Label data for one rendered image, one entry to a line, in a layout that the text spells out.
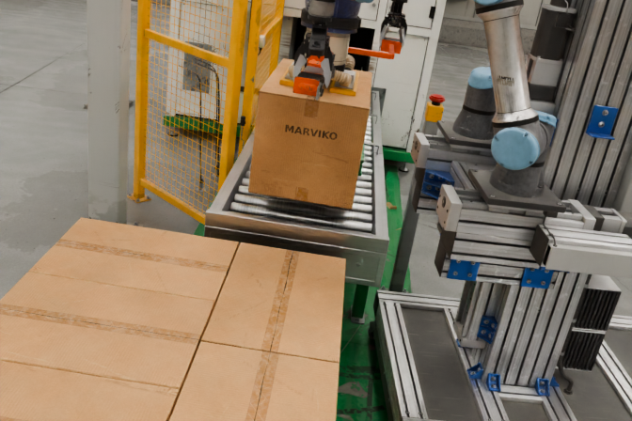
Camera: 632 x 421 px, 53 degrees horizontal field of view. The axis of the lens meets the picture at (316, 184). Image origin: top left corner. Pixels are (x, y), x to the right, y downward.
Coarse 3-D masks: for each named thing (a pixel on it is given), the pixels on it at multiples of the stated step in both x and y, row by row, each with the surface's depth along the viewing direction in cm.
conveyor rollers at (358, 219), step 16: (368, 128) 383; (368, 160) 333; (368, 176) 309; (240, 192) 276; (368, 192) 292; (240, 208) 260; (256, 208) 260; (272, 208) 262; (288, 208) 268; (304, 208) 268; (320, 208) 268; (336, 208) 276; (368, 208) 276; (320, 224) 259; (336, 224) 259; (352, 224) 259; (368, 224) 260
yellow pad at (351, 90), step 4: (348, 68) 256; (356, 72) 264; (356, 76) 257; (332, 80) 248; (352, 80) 248; (356, 80) 251; (332, 84) 240; (336, 84) 239; (352, 84) 242; (356, 84) 246; (332, 88) 235; (336, 88) 235; (340, 88) 235; (344, 88) 236; (348, 88) 237; (352, 88) 237; (332, 92) 235; (336, 92) 235; (340, 92) 235; (344, 92) 235; (348, 92) 235; (352, 92) 235
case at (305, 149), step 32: (288, 64) 269; (288, 96) 224; (352, 96) 235; (256, 128) 229; (288, 128) 228; (320, 128) 227; (352, 128) 226; (256, 160) 234; (288, 160) 233; (320, 160) 232; (352, 160) 230; (256, 192) 239; (288, 192) 238; (320, 192) 236; (352, 192) 235
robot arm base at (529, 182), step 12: (504, 168) 178; (528, 168) 175; (540, 168) 176; (492, 180) 181; (504, 180) 178; (516, 180) 176; (528, 180) 175; (540, 180) 178; (504, 192) 178; (516, 192) 176; (528, 192) 176; (540, 192) 178
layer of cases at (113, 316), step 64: (64, 256) 208; (128, 256) 213; (192, 256) 219; (256, 256) 225; (320, 256) 231; (0, 320) 174; (64, 320) 177; (128, 320) 181; (192, 320) 185; (256, 320) 189; (320, 320) 194; (0, 384) 152; (64, 384) 155; (128, 384) 158; (192, 384) 161; (256, 384) 164; (320, 384) 167
